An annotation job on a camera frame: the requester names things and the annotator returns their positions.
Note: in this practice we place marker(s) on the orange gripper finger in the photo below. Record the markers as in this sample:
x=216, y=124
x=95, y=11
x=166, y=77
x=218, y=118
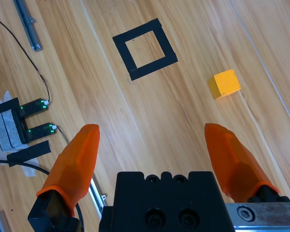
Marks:
x=75, y=164
x=234, y=164

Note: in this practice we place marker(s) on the black dongle with green lights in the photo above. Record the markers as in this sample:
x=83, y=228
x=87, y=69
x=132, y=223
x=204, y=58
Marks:
x=33, y=106
x=39, y=130

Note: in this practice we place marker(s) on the taped sensor with green LEDs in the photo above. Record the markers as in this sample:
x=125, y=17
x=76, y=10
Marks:
x=29, y=171

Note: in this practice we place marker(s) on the black tape square outline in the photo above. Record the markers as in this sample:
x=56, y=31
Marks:
x=154, y=66

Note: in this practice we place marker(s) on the yellow cube block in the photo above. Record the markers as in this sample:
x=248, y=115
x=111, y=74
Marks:
x=226, y=83

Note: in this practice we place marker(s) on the grey wrapped black usb hub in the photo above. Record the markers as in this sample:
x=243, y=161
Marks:
x=7, y=130

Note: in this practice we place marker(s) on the black tape strip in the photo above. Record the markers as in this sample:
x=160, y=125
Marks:
x=29, y=153
x=4, y=106

